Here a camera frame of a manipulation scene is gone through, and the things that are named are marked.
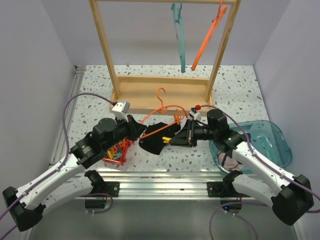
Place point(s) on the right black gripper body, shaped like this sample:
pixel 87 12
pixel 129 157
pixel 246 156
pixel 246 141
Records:
pixel 195 133

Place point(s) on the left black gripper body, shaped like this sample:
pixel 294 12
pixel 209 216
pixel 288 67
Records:
pixel 123 131

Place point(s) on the yellow clip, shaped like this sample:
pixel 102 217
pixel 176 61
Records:
pixel 166 140

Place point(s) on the black underwear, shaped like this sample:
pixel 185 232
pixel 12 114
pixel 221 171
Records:
pixel 154 143

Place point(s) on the orange clip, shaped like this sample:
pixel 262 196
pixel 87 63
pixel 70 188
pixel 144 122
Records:
pixel 177 117

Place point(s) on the orange hanger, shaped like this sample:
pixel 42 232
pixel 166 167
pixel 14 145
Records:
pixel 162 110
pixel 215 23

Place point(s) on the pink underwear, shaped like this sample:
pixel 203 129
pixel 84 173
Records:
pixel 227 163

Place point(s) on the teal hanger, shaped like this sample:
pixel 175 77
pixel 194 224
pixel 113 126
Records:
pixel 176 9

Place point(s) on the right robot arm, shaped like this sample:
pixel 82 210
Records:
pixel 289 196

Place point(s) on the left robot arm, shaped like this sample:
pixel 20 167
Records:
pixel 26 203

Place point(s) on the red bin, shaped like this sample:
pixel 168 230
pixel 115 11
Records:
pixel 127 144

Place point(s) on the wooden clothes rack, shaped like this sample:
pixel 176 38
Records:
pixel 141 90

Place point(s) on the blue transparent tray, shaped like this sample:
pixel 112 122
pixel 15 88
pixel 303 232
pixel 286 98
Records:
pixel 266 137

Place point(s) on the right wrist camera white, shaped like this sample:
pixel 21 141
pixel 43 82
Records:
pixel 194 113

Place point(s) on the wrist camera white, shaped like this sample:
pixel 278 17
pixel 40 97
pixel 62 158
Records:
pixel 194 113
pixel 120 110

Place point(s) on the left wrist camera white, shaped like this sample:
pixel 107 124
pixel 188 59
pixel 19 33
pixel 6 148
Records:
pixel 120 110

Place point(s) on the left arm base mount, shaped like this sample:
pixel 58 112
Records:
pixel 100 186

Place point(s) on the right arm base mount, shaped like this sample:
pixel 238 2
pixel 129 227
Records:
pixel 223 188

